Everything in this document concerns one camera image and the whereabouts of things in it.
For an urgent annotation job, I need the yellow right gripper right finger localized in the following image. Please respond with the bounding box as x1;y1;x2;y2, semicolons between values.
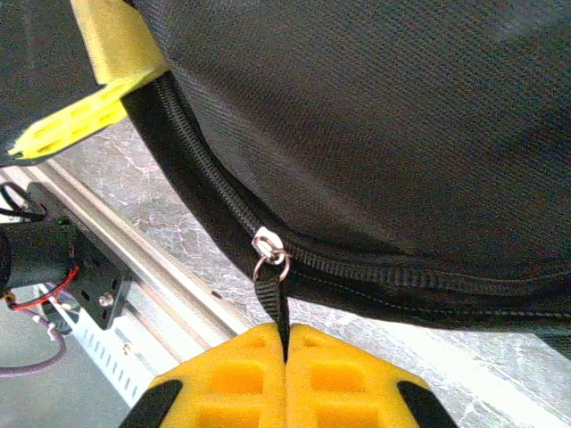
285;323;460;428

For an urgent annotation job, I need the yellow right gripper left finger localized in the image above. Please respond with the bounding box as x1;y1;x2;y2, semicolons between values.
120;323;286;428

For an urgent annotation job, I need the black backpack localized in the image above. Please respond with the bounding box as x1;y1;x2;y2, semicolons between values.
0;0;571;360

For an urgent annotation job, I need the grey metal lower panel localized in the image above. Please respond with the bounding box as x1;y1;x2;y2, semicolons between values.
0;302;153;428

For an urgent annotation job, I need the aluminium front rail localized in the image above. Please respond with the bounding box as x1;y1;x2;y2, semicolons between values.
0;169;237;371

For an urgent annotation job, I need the perforated metal cable tray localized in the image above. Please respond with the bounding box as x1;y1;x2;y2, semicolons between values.
66;307;179;409

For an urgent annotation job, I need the aluminium table edge rail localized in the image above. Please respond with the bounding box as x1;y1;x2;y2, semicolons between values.
26;158;258;333

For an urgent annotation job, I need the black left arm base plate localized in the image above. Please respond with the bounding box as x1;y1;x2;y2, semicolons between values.
24;180;133;333

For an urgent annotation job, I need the red wire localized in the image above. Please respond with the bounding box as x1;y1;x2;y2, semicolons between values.
4;262;82;312

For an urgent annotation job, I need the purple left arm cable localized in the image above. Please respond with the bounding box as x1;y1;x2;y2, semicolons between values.
0;284;68;380

